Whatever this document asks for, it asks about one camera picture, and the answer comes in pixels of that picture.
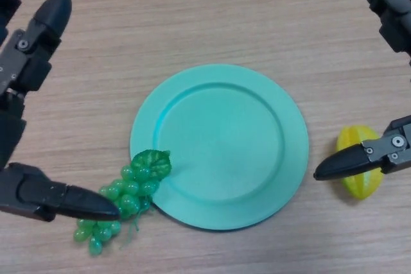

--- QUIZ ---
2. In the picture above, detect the green plastic grape bunch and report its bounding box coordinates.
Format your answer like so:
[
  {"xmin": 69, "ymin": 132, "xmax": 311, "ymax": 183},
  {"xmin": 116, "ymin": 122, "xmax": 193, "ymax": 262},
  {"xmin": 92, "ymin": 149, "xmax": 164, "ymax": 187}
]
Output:
[{"xmin": 73, "ymin": 149, "xmax": 173, "ymax": 257}]

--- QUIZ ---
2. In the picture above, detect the round green plate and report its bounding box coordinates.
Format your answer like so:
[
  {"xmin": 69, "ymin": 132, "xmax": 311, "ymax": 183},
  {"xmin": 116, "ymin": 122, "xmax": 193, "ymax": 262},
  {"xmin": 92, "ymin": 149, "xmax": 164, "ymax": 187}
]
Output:
[{"xmin": 130, "ymin": 64, "xmax": 311, "ymax": 232}]

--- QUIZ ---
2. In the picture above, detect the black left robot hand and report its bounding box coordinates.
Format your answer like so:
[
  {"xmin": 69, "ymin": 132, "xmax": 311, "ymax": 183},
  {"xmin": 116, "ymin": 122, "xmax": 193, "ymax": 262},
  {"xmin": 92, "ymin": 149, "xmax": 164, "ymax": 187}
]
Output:
[{"xmin": 0, "ymin": 0, "xmax": 122, "ymax": 223}]

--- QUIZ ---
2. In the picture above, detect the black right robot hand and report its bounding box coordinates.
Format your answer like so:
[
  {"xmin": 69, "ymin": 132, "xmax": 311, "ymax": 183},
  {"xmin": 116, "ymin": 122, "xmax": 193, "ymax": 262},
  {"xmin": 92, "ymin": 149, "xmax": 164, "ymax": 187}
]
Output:
[{"xmin": 313, "ymin": 0, "xmax": 411, "ymax": 181}]

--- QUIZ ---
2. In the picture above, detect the yellow starfruit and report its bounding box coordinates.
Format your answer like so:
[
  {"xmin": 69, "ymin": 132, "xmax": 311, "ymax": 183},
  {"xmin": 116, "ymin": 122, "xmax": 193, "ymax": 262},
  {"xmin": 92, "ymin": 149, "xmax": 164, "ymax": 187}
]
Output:
[{"xmin": 336, "ymin": 125, "xmax": 385, "ymax": 200}]

